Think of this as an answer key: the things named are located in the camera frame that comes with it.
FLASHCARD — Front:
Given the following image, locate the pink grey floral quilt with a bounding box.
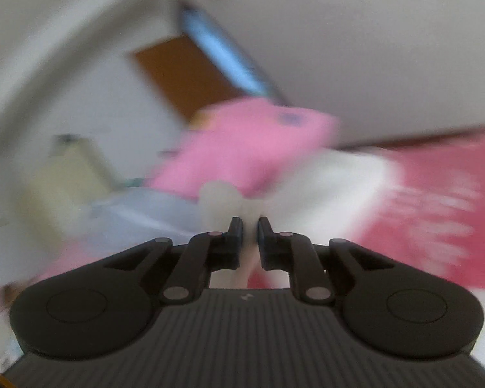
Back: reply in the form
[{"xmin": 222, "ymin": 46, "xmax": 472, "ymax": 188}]
[{"xmin": 36, "ymin": 99, "xmax": 340, "ymax": 284}]

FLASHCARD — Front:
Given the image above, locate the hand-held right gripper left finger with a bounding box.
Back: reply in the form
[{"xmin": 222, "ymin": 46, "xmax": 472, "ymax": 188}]
[{"xmin": 105, "ymin": 217, "xmax": 243, "ymax": 304}]

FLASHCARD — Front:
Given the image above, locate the cream wardrobe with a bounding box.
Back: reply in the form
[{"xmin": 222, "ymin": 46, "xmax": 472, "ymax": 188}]
[{"xmin": 24, "ymin": 135, "xmax": 118, "ymax": 227}]

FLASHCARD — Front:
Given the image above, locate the brown wooden door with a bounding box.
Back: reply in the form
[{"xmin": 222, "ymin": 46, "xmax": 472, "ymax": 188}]
[{"xmin": 131, "ymin": 34, "xmax": 243, "ymax": 124}]

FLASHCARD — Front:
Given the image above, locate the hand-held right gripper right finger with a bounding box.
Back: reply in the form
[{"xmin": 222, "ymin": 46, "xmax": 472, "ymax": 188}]
[{"xmin": 258, "ymin": 217, "xmax": 393, "ymax": 304}]

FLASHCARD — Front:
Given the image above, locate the white fluffy garment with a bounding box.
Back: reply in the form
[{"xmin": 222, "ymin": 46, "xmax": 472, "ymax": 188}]
[{"xmin": 200, "ymin": 151, "xmax": 397, "ymax": 289}]

